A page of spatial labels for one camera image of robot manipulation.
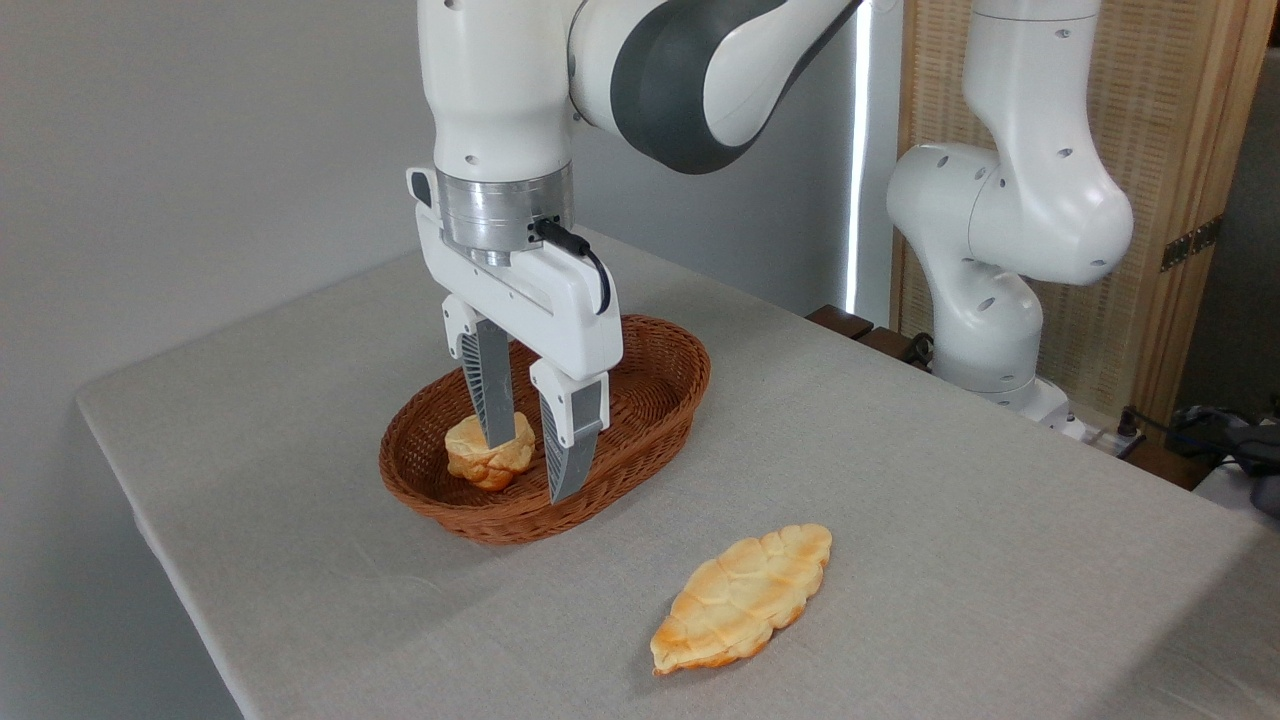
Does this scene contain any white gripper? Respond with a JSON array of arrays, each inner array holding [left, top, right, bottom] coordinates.
[[406, 167, 625, 505]]

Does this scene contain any long braided bread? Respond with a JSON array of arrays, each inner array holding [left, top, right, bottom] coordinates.
[[649, 523, 834, 678]]

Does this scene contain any small round bread roll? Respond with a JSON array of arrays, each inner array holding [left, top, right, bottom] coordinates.
[[445, 411, 537, 493]]

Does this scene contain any brown wicker basket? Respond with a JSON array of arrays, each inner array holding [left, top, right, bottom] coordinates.
[[378, 314, 712, 546]]

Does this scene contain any dark wooden block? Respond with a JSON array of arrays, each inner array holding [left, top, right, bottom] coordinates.
[[806, 304, 875, 342], [861, 325, 933, 368]]

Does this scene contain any grey tablecloth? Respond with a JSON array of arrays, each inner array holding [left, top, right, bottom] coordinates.
[[76, 225, 1280, 720]]

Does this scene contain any white power strip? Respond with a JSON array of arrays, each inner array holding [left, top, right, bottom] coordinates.
[[1058, 418, 1147, 462]]

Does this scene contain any brass hinge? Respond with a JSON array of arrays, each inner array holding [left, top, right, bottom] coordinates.
[[1160, 214, 1224, 273]]

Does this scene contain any wooden rattan screen panel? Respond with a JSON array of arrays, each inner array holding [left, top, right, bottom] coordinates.
[[890, 0, 1280, 433]]

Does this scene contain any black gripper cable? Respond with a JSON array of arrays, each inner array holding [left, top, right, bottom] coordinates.
[[534, 216, 613, 317]]

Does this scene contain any black cable bundle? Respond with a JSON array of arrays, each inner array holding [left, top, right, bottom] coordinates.
[[1114, 402, 1280, 518]]

